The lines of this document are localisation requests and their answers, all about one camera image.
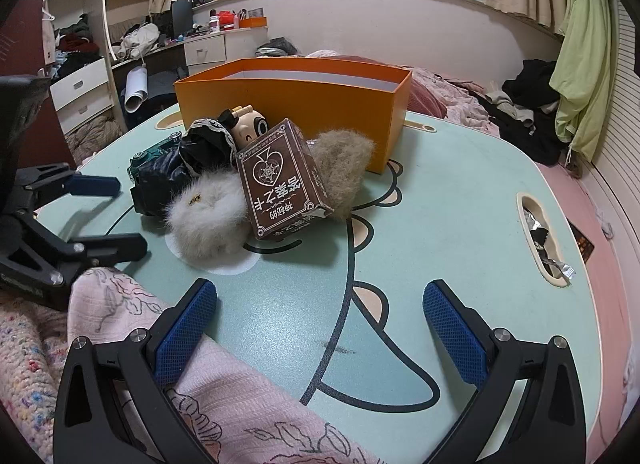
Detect white fluffy pompom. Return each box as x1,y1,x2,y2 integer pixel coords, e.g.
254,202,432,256
166,170,252,261

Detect black lace-trimmed cloth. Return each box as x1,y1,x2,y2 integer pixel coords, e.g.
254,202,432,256
127,118,238,219

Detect panda head figurine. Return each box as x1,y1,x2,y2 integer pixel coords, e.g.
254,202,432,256
218,105,269,150

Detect brown playing card box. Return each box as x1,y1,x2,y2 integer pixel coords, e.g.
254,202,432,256
238,119,334,241

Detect brown fluffy pompom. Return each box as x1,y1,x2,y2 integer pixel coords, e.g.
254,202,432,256
308,129,374,221

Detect pink floral quilt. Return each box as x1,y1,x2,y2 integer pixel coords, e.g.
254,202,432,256
1,268,375,463

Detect phone on bed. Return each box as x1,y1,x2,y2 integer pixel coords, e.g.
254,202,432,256
568,221,594,263

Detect foil wrappers in slot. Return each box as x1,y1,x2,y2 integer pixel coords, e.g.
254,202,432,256
523,207,576,283

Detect white rolled paper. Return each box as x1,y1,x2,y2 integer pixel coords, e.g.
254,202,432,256
124,65,149,112

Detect white shelf cabinet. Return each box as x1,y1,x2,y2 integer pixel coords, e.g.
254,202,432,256
43,0,149,135

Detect white drawer desk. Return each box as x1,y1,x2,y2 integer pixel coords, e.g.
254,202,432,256
112,26,269,74

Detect black clothes pile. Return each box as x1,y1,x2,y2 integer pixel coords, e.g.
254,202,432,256
472,58,566,166

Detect pink crumpled blanket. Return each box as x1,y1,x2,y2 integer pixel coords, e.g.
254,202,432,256
305,48,501,138

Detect orange cardboard box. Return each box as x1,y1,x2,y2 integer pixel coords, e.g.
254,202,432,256
174,56,411,173

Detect dark red pillow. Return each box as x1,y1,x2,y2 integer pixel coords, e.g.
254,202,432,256
407,76,447,119

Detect green hanging garment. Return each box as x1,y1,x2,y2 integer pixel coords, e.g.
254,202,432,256
550,0,613,161

